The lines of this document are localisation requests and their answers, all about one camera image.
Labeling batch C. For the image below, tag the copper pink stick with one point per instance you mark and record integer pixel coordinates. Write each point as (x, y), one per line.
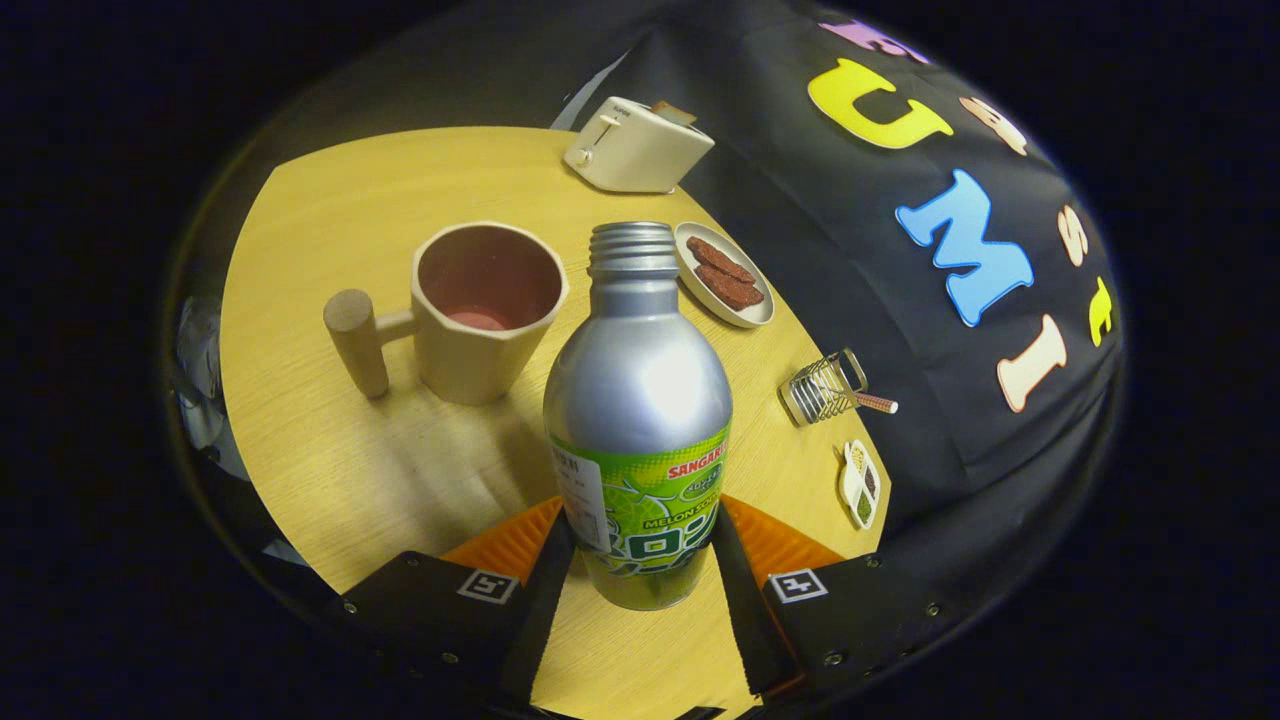
(878, 403)

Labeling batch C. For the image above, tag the white round plate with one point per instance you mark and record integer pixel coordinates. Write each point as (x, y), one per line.
(700, 295)

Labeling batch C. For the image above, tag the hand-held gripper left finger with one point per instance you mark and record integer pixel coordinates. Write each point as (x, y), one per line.
(545, 610)

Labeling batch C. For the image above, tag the white divided bean dish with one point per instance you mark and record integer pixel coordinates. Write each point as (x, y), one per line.
(861, 485)

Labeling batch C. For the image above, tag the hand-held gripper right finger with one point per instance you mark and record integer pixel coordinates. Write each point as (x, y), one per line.
(745, 610)

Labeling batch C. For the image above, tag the brown meat slice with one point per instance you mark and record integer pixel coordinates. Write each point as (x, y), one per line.
(732, 290)
(720, 258)

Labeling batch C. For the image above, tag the silver juice bottle green label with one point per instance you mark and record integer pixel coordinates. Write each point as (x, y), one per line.
(637, 390)

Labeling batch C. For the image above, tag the wooden table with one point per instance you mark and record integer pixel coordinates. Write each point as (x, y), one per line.
(330, 450)

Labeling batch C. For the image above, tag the white toaster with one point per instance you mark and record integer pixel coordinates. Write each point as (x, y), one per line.
(635, 155)

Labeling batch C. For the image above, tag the brown toast slice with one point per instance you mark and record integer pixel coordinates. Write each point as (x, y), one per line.
(674, 111)

